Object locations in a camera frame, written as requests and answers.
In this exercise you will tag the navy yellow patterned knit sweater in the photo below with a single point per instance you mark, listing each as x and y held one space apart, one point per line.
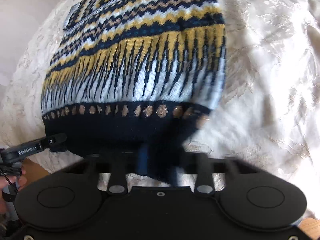
137 67

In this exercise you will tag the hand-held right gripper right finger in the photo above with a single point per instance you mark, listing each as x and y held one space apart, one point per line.
203 170

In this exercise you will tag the person's left hand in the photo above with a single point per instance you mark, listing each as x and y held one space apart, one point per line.
22 180

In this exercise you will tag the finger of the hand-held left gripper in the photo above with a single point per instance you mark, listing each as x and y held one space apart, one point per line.
56 142

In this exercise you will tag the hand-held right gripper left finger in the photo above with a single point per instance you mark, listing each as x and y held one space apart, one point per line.
143 160

